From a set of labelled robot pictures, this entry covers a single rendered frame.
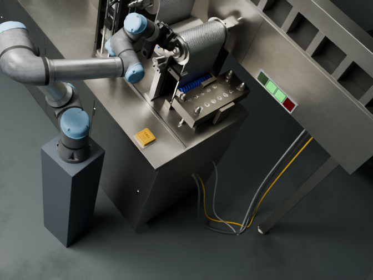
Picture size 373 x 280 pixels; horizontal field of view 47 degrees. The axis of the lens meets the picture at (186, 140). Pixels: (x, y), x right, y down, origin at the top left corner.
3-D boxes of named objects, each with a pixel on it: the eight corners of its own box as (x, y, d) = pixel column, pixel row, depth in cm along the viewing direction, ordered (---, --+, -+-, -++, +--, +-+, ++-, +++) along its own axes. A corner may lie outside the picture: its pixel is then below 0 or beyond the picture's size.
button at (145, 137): (134, 136, 203) (135, 133, 201) (146, 130, 206) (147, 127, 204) (143, 147, 201) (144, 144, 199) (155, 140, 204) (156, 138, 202)
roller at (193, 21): (148, 44, 208) (152, 26, 199) (186, 29, 222) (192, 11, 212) (163, 61, 205) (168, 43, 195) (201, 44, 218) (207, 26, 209)
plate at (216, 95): (171, 105, 210) (174, 97, 205) (226, 76, 231) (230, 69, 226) (191, 128, 205) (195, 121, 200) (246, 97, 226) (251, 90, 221)
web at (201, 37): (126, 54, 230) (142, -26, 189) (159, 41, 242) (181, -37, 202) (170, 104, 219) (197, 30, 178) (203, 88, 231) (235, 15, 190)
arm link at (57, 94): (64, 129, 186) (-9, 58, 136) (55, 102, 192) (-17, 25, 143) (89, 117, 186) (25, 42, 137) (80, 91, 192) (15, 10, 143)
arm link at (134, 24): (117, 21, 159) (134, 6, 156) (133, 29, 169) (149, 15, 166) (127, 38, 157) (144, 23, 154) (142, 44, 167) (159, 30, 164)
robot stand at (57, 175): (66, 248, 255) (71, 176, 183) (43, 225, 259) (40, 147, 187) (91, 225, 266) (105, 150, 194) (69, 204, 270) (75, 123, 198)
